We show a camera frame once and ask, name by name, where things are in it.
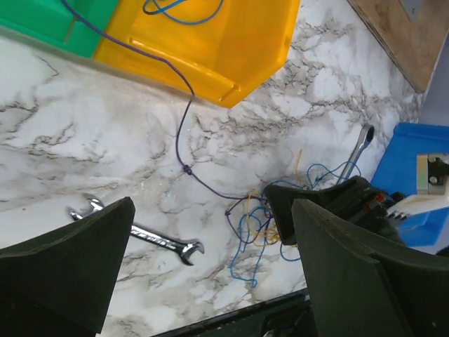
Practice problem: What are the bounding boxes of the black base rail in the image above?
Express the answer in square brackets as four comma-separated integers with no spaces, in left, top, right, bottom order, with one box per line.
[160,289,318,337]

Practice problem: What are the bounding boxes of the green plastic bin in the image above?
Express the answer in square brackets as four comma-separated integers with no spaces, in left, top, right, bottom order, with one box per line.
[1,0,118,58]

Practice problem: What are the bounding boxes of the silver open-end wrench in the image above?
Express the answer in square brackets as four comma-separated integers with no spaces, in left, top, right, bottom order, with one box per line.
[66,193,205,266]

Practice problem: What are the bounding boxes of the yellow plastic bin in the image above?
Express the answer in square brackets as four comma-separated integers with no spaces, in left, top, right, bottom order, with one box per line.
[94,0,300,108]

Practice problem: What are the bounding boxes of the blue purple cable bundle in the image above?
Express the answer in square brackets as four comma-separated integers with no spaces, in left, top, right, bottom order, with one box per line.
[227,149,355,289]

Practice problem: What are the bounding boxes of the silver ratchet wrench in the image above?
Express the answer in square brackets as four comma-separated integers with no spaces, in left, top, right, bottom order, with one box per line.
[337,124,375,184]

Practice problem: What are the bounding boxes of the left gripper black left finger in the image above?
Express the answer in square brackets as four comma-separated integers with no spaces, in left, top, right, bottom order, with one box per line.
[1,197,135,336]

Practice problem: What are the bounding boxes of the blue plastic bin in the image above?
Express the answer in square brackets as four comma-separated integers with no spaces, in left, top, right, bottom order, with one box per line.
[371,122,448,247]

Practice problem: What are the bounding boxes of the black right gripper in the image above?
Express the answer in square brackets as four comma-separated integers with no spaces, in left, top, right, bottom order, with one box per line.
[264,177,406,246]

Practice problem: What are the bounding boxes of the brown wooden board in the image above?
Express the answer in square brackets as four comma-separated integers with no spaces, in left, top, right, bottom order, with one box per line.
[349,0,448,93]

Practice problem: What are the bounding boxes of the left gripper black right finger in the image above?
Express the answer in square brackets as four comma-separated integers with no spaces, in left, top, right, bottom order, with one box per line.
[295,206,448,336]

